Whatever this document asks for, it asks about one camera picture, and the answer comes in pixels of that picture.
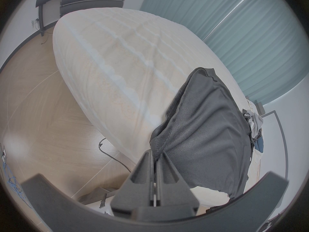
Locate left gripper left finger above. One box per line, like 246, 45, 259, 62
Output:
111, 150, 155, 213

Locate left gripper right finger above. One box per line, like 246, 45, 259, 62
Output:
154, 152, 199, 213

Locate black T-shirt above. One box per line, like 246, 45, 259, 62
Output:
150, 67, 254, 199

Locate pile of clothes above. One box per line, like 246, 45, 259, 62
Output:
242, 109, 264, 153

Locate bed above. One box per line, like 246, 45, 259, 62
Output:
52, 7, 289, 207

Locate blue-green curtain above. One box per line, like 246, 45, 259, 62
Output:
204, 0, 309, 106
140, 0, 263, 42

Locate black chest of drawers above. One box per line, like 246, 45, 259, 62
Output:
59, 0, 127, 16

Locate black cable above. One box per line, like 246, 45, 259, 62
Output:
98, 138, 132, 172

